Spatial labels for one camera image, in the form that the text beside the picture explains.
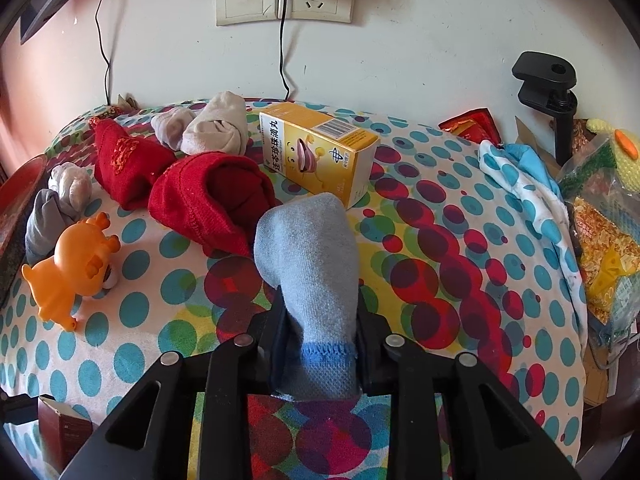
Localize black monitor cable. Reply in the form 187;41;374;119
95;0;114;107

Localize white blue dotted cloth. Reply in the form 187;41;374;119
477;140;588;321

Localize small red wrapper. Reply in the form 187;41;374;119
88;105;122;127

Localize red snack packet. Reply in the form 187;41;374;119
439;107;502;147

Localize light blue sock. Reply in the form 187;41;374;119
254;192;362;402

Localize dark red box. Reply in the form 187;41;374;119
37;395;96;461

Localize yellow knitted toy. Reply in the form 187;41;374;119
585;117;640;186

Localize yellow medicine box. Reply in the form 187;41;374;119
259;102;381;209

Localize thin black charger cable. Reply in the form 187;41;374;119
276;0;292;103

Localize round red tray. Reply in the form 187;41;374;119
0;152;51;311

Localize white cable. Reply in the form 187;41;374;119
590;332;640;372

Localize yellow patterned packet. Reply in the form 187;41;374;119
572;197;640;326

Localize pale grey-blue sock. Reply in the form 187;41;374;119
24;188;66;266

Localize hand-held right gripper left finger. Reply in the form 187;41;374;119
60;286;301;480

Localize brown cardboard piece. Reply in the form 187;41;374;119
515;117;562;171

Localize black clamp mount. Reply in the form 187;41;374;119
511;51;581;166

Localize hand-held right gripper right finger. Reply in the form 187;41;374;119
355;280;583;480

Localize red sock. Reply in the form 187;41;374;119
89;117;177;211
148;154;277;257

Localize polka dot table cloth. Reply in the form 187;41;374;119
0;97;588;480

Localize orange toy figure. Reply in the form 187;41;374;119
21;211;121;332

